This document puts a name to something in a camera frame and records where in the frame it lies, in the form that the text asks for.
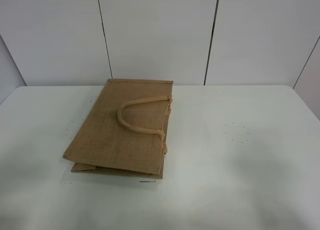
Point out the brown linen tote bag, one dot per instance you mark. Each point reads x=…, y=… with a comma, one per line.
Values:
x=125, y=131

